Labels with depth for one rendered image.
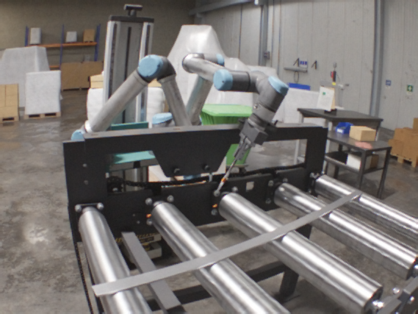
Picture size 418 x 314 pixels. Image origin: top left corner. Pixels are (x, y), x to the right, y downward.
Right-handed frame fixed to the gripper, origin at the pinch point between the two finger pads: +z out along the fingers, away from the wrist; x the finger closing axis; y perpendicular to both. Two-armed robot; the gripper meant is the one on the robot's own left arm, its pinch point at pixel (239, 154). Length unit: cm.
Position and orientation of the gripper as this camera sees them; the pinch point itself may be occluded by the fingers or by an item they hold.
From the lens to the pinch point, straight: 129.0
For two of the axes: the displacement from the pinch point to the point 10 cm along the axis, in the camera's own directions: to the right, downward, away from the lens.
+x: 3.8, 4.9, -7.8
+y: -8.0, -2.5, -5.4
